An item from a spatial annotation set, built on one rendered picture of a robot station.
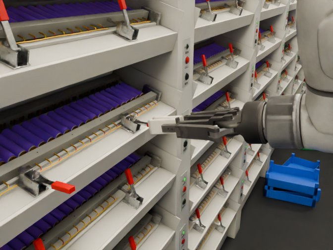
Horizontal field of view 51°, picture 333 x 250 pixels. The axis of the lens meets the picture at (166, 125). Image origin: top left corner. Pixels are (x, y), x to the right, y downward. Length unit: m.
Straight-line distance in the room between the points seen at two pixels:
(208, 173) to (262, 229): 0.76
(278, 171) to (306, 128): 1.86
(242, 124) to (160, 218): 0.53
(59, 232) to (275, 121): 0.45
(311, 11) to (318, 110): 0.15
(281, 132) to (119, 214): 0.41
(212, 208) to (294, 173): 1.03
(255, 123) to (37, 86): 0.34
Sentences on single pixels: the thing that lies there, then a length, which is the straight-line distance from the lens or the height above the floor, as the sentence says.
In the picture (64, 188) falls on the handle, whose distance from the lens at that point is 0.51.
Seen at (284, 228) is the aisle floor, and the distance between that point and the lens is 2.06.
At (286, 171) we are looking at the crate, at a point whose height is 0.10.
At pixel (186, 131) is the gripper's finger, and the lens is 0.63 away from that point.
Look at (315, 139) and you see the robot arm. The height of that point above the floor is 1.01.
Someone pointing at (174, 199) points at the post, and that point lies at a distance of 1.01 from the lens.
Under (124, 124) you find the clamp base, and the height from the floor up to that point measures 0.95.
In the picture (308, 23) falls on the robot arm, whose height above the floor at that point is 1.18.
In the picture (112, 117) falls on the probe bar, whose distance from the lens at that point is 0.73.
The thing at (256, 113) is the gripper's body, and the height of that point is 1.03.
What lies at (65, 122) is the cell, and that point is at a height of 0.98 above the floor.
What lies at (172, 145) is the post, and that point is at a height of 0.83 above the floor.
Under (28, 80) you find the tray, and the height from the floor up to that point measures 1.11.
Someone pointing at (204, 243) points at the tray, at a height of 0.19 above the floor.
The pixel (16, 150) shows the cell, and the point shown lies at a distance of 0.61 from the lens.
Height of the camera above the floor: 1.22
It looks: 22 degrees down
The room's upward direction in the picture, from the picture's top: straight up
